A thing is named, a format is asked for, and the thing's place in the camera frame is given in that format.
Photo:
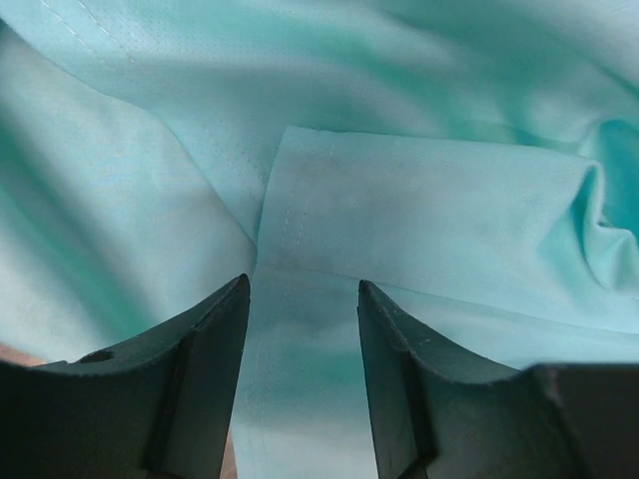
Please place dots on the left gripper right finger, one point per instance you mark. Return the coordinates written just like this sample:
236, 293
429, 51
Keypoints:
438, 410

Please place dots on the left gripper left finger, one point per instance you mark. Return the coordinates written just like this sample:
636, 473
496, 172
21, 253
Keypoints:
157, 405

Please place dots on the teal t shirt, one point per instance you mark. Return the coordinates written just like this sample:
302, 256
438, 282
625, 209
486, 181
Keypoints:
478, 160

